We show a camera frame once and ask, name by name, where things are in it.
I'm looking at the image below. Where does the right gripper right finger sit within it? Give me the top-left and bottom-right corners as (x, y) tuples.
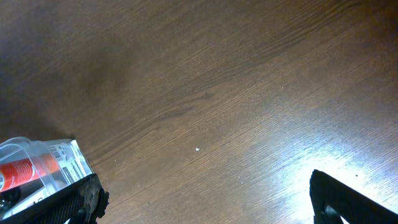
(310, 169), (397, 224)

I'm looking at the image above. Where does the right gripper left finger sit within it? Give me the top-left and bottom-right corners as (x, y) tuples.
(1, 174), (109, 224)

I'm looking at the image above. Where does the clear white sanitizer bottle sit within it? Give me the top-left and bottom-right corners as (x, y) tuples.
(2, 139), (94, 218)

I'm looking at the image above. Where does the orange tube white cap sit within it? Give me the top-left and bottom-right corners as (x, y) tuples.
(1, 154), (59, 192)

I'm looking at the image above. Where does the clear plastic container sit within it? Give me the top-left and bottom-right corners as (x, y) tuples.
(0, 136), (95, 220)

